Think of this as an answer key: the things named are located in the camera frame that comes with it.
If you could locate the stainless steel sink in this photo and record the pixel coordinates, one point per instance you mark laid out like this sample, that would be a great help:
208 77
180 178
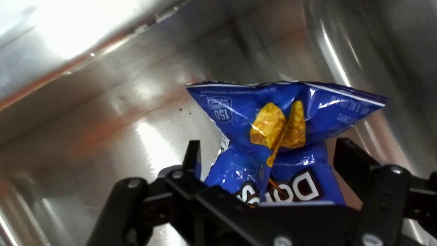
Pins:
94 90

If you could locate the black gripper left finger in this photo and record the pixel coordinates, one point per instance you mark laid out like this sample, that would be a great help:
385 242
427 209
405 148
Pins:
135 206

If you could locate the blue doritos chip packet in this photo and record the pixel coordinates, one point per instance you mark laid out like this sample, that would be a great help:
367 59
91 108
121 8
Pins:
275 137

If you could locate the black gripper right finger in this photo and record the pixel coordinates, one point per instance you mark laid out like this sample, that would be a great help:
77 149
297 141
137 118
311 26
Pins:
389 194

